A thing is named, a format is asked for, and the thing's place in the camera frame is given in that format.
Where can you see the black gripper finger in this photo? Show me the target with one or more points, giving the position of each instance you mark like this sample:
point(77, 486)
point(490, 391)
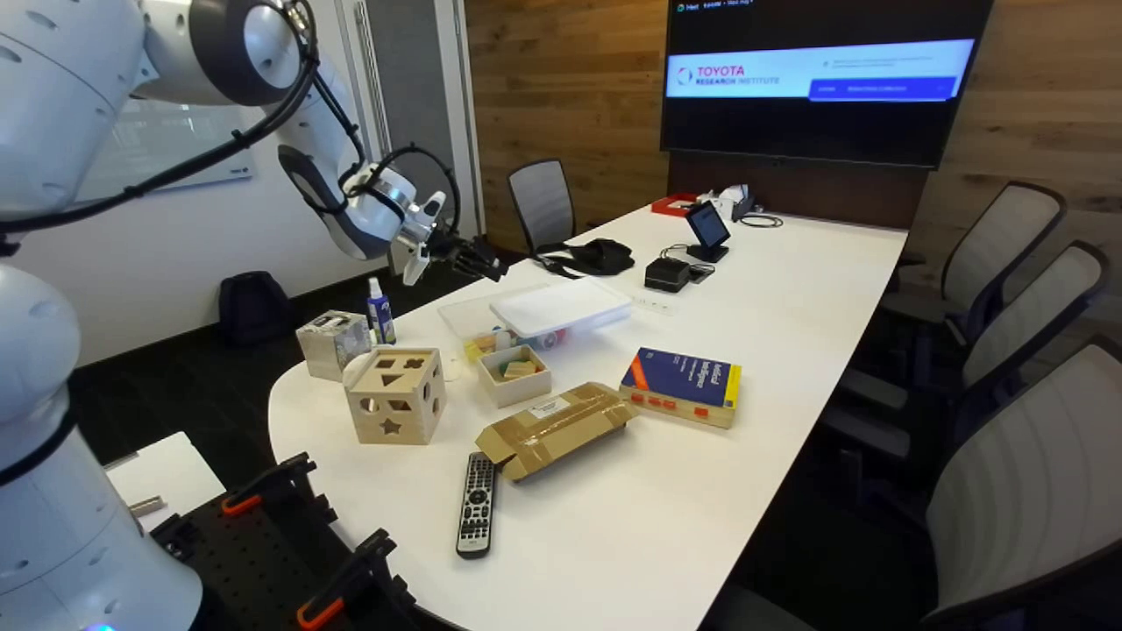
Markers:
point(491, 264)

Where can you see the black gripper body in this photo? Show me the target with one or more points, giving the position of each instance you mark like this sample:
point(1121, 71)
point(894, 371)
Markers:
point(425, 239)

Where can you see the clear plastic container lid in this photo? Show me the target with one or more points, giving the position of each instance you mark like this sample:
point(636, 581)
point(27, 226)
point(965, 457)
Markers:
point(560, 306)

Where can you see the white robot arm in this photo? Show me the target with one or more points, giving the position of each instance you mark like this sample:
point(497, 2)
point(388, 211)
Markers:
point(70, 555)

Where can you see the clear plastic storage container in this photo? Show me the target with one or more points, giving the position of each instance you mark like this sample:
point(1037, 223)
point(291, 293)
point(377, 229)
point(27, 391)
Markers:
point(486, 339)

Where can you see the blue spray bottle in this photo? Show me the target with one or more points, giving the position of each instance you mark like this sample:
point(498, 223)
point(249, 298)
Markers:
point(381, 312)

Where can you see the grey office chair far end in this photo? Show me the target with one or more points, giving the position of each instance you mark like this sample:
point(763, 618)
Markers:
point(546, 203)

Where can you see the black headset pile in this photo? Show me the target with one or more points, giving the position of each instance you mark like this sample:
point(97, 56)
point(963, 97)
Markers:
point(597, 257)

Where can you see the small wooden tray with toys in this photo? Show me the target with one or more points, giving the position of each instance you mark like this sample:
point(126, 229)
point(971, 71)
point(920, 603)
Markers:
point(513, 375)

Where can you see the small white wooden box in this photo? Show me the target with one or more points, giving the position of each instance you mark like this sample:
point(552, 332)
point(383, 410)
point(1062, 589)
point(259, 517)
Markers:
point(329, 342)

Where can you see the wooden shape sorter cube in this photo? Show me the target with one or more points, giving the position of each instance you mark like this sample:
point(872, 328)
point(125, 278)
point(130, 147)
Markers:
point(394, 392)

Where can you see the flat brown cardboard box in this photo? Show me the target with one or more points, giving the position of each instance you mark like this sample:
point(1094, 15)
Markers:
point(552, 430)

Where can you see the black backpack on floor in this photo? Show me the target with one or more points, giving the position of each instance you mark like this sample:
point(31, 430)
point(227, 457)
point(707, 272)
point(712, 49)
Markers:
point(249, 306)

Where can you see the red small box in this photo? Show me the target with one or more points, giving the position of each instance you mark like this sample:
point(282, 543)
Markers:
point(673, 203)

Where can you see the blue and yellow book box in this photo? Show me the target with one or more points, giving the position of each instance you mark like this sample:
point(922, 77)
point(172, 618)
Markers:
point(699, 391)

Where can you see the black remote control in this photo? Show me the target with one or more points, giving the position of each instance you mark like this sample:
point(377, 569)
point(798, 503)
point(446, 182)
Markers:
point(477, 505)

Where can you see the black clamp orange tip left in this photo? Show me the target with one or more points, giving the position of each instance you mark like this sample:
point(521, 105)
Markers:
point(270, 488)

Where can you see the black clamp orange tip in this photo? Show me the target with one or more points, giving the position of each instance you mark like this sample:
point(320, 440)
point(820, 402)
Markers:
point(359, 576)
point(270, 488)

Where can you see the black clamp orange tip right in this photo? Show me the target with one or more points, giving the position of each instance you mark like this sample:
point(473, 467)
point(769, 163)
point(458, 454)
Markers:
point(359, 576)

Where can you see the white side table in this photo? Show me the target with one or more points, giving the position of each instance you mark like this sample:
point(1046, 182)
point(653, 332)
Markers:
point(166, 478)

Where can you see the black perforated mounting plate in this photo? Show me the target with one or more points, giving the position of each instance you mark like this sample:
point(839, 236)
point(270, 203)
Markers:
point(257, 569)

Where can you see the grey office chair right far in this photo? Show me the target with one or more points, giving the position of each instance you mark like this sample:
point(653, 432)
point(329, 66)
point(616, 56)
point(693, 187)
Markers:
point(982, 257)

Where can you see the grey office chair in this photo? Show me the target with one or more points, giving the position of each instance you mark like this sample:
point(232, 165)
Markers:
point(915, 423)
point(982, 257)
point(1023, 526)

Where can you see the grey office chair right middle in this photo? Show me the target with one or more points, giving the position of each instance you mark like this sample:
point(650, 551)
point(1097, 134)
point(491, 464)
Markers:
point(915, 423)

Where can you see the grey office chair right near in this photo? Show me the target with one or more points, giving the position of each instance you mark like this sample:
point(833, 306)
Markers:
point(1023, 526)

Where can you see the white device with cable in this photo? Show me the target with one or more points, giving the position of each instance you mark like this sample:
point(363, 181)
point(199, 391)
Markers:
point(736, 201)

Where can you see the wall whiteboard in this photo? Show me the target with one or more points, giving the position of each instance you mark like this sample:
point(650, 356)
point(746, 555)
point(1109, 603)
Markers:
point(151, 139)

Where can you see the wall mounted tv screen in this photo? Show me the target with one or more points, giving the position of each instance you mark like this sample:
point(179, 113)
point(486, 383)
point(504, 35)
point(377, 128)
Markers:
point(865, 80)

